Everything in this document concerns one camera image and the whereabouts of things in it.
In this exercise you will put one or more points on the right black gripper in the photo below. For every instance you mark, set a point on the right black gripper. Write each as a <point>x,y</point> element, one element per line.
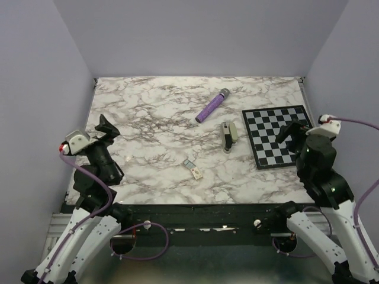
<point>295,128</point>

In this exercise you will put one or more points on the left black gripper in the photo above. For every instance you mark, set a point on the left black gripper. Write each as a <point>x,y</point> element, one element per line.
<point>105,126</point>

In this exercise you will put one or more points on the stapler metal base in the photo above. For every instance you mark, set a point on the stapler metal base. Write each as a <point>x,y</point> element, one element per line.
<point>226,137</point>

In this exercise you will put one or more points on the staple tray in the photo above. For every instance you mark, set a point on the staple tray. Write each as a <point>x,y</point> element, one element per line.
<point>187,163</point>

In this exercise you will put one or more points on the white staple box sleeve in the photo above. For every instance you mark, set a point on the white staple box sleeve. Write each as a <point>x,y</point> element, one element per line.
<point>196,173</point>

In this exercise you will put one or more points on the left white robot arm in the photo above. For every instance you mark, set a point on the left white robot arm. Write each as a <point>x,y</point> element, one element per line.
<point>95,174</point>

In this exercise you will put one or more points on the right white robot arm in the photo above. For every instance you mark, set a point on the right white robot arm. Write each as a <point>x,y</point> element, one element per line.
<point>353,259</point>

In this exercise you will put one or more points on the black white checkerboard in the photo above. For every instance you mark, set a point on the black white checkerboard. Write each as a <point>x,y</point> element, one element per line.
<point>263,125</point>

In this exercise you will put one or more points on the purple glitter microphone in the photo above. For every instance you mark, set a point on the purple glitter microphone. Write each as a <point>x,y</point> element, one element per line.
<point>212,105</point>

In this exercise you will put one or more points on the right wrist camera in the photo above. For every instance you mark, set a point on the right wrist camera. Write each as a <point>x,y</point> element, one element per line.
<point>329,126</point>

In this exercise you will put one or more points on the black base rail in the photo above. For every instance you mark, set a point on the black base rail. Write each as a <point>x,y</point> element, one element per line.
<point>190,226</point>

